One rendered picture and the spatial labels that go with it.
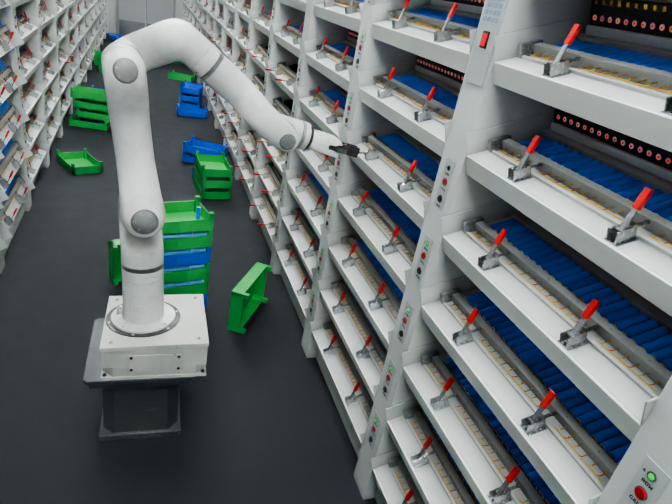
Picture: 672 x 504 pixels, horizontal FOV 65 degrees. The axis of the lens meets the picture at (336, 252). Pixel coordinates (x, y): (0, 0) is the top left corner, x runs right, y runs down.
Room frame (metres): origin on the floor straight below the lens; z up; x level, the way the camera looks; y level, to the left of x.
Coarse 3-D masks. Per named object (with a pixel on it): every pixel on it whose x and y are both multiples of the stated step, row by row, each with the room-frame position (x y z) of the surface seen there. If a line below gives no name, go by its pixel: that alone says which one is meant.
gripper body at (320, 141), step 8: (312, 128) 1.57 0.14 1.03; (312, 136) 1.55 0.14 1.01; (320, 136) 1.56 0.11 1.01; (328, 136) 1.59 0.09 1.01; (312, 144) 1.54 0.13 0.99; (320, 144) 1.55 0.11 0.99; (328, 144) 1.56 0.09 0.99; (336, 144) 1.57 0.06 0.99; (320, 152) 1.55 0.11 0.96; (328, 152) 1.56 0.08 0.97
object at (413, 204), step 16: (368, 128) 1.83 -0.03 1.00; (384, 128) 1.85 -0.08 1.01; (368, 144) 1.79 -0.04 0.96; (352, 160) 1.78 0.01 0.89; (368, 176) 1.63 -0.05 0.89; (384, 176) 1.52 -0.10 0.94; (384, 192) 1.51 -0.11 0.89; (416, 192) 1.40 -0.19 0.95; (400, 208) 1.40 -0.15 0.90; (416, 208) 1.31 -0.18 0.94; (416, 224) 1.30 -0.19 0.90
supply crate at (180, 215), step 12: (168, 204) 2.10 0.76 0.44; (180, 204) 2.13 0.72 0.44; (192, 204) 2.16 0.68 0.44; (168, 216) 2.06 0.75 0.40; (180, 216) 2.09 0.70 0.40; (192, 216) 2.11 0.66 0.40; (204, 216) 2.10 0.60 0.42; (168, 228) 1.91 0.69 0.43; (180, 228) 1.94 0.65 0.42; (192, 228) 1.97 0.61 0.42; (204, 228) 2.00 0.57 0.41
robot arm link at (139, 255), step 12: (120, 228) 1.36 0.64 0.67; (120, 240) 1.34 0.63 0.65; (132, 240) 1.34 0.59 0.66; (144, 240) 1.35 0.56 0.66; (156, 240) 1.37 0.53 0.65; (132, 252) 1.30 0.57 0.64; (144, 252) 1.31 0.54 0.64; (156, 252) 1.33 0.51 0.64; (132, 264) 1.29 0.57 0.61; (144, 264) 1.30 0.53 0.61; (156, 264) 1.32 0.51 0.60
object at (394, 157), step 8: (368, 136) 1.80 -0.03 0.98; (376, 144) 1.74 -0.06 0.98; (384, 144) 1.71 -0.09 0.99; (384, 152) 1.68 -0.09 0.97; (392, 152) 1.64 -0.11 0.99; (392, 160) 1.62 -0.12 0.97; (400, 160) 1.57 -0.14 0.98; (408, 168) 1.51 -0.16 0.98; (416, 176) 1.46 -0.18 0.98; (424, 176) 1.44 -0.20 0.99; (424, 184) 1.42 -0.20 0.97; (432, 184) 1.39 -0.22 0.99
